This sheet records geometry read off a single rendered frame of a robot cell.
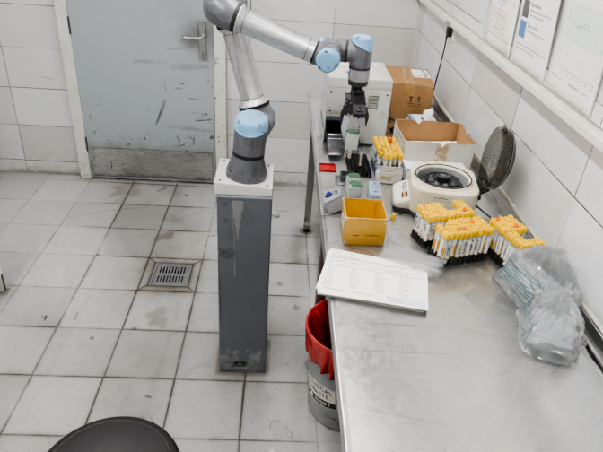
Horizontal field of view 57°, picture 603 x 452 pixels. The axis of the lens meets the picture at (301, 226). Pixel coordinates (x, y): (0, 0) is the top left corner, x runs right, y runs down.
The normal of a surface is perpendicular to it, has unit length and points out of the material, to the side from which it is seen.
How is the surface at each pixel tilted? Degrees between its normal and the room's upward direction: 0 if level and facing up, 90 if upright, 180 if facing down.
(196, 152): 90
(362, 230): 90
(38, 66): 90
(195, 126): 90
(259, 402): 0
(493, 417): 0
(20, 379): 0
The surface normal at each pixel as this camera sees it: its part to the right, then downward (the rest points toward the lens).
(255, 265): 0.02, 0.51
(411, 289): 0.07, -0.86
